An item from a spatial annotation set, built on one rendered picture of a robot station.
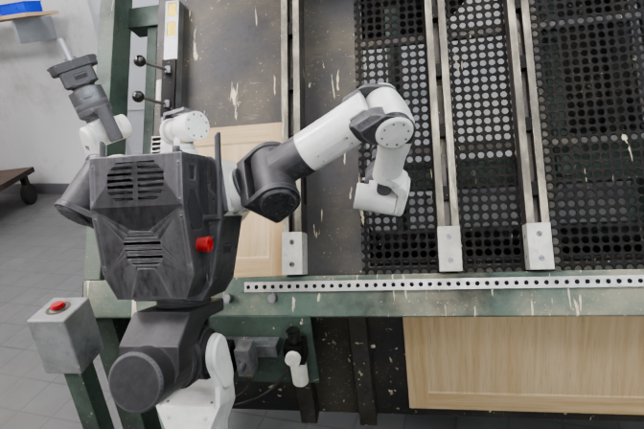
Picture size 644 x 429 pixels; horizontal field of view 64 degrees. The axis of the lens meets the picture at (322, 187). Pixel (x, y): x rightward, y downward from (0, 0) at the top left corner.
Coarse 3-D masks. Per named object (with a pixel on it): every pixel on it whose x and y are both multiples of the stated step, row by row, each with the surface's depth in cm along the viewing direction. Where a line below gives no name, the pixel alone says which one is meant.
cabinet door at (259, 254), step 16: (224, 128) 168; (240, 128) 167; (256, 128) 166; (272, 128) 165; (208, 144) 168; (224, 144) 167; (240, 144) 166; (256, 144) 165; (256, 224) 161; (272, 224) 159; (240, 240) 161; (256, 240) 160; (272, 240) 158; (240, 256) 160; (256, 256) 159; (272, 256) 158; (240, 272) 159; (256, 272) 158; (272, 272) 157
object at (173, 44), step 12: (180, 12) 178; (180, 24) 178; (168, 36) 176; (180, 36) 177; (168, 48) 175; (180, 48) 177; (180, 60) 176; (180, 72) 176; (180, 84) 175; (180, 96) 175; (168, 144) 169
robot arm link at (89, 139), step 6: (84, 126) 134; (90, 126) 134; (84, 132) 133; (90, 132) 133; (84, 138) 135; (90, 138) 133; (96, 138) 134; (84, 144) 136; (90, 144) 134; (96, 144) 134; (84, 150) 138; (90, 150) 135; (96, 150) 135; (108, 156) 144
